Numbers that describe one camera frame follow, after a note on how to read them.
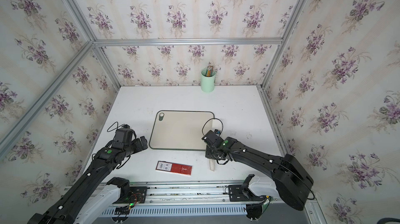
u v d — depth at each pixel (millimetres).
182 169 799
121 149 603
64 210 400
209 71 1088
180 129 1018
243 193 650
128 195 672
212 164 789
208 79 1114
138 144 732
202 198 730
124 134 618
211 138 647
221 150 584
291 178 410
